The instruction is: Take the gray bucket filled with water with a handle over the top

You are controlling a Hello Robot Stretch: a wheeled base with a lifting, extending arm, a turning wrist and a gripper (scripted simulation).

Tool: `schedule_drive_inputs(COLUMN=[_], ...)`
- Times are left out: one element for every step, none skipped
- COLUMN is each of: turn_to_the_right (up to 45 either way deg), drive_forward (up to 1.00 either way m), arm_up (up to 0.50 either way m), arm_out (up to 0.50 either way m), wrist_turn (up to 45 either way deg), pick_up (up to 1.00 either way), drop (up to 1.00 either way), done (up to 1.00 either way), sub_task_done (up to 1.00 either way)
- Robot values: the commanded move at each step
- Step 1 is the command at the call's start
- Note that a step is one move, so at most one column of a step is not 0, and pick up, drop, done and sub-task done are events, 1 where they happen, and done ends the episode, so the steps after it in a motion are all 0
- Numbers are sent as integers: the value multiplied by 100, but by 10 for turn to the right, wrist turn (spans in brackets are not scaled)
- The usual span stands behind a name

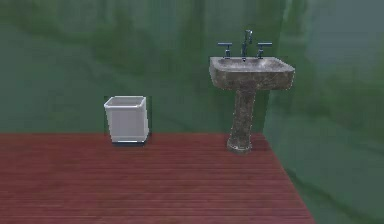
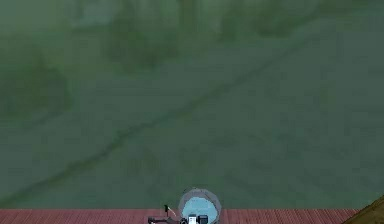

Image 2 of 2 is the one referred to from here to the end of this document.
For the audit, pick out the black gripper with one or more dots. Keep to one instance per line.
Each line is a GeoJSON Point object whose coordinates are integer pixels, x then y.
{"type": "Point", "coordinates": [183, 221]}

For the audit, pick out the grey bucket with water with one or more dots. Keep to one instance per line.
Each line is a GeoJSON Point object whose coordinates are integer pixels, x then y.
{"type": "Point", "coordinates": [199, 200]}

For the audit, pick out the brown wooden board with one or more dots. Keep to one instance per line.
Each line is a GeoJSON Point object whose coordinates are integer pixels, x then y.
{"type": "Point", "coordinates": [370, 213]}

